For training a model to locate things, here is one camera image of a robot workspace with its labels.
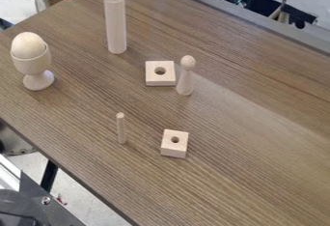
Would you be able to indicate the wooden cube with hole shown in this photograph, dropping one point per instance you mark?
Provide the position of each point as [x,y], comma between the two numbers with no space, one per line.
[175,143]

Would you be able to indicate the long wooden cylinder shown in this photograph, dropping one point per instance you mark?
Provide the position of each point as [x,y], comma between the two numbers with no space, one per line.
[116,23]

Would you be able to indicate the wooden peg doll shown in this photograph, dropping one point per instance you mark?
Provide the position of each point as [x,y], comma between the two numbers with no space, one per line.
[186,75]

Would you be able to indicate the wooden egg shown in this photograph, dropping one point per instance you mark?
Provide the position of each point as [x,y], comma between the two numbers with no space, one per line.
[27,45]

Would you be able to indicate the flat square wooden block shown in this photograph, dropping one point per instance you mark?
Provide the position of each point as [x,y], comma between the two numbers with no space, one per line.
[160,72]

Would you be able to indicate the thin wooden dowel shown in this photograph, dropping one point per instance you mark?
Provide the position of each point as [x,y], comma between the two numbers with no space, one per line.
[121,128]

